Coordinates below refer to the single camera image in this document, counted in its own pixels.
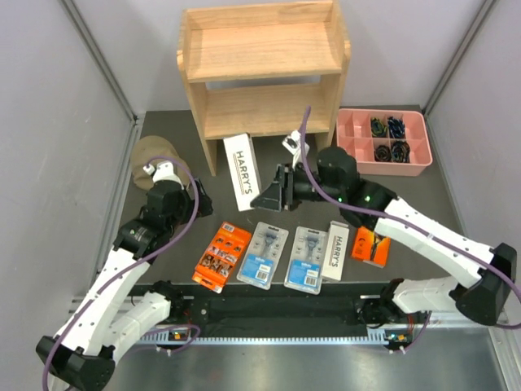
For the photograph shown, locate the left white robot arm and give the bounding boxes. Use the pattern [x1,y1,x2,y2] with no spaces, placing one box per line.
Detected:
[36,174,213,390]

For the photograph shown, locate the white Harry's box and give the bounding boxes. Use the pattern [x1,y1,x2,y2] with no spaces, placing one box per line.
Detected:
[322,221,349,283]
[223,133,261,212]

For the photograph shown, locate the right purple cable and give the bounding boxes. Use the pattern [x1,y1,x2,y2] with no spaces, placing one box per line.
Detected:
[298,105,521,329]

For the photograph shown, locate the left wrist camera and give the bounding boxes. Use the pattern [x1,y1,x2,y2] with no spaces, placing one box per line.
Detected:
[142,160,184,188]

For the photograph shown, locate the orange razor blade cartridge box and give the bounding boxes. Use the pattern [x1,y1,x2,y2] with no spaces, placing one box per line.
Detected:
[192,222,252,293]

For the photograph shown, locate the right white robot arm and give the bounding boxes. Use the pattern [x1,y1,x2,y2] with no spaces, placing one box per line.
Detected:
[251,147,520,326]

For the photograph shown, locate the grey slotted cable duct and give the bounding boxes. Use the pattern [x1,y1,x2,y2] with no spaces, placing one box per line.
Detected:
[137,328,412,347]

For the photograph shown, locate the beige cap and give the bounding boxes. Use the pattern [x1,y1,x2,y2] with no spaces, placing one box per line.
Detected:
[129,135,190,191]

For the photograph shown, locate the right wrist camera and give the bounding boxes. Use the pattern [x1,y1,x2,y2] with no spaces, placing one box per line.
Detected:
[282,130,309,169]

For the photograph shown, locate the orange Gillette razor box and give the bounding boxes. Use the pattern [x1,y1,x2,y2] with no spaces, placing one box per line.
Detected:
[351,227,391,268]

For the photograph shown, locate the purple cable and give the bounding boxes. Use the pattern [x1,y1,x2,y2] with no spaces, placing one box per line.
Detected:
[42,156,201,387]
[298,105,521,329]

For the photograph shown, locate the multicolour hair ties front-right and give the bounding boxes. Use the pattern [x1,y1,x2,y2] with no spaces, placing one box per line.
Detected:
[391,140,411,164]

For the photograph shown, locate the pink compartment organizer tray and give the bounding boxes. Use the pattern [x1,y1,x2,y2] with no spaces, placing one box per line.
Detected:
[336,108,433,177]

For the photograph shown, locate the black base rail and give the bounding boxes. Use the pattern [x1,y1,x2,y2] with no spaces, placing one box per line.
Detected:
[125,280,449,339]

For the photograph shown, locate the blue hair ties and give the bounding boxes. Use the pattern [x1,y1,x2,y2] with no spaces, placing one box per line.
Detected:
[386,116,406,139]

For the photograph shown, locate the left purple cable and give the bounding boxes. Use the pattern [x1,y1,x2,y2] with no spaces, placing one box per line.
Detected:
[42,156,201,387]

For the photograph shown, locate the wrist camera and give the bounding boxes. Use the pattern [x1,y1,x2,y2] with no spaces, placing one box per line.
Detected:
[282,130,309,169]
[142,160,184,188]

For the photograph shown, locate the blue razor blister pack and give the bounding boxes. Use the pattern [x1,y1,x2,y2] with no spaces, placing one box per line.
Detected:
[283,226,327,295]
[237,222,289,290]

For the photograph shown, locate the green black hair ties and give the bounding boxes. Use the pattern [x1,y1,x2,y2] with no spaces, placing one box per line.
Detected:
[369,116,388,138]

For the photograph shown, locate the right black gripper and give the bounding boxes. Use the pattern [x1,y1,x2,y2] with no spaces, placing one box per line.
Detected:
[252,164,343,213]

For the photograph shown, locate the wooden two-tier shelf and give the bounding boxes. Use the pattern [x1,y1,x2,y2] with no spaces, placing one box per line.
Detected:
[177,1,351,173]

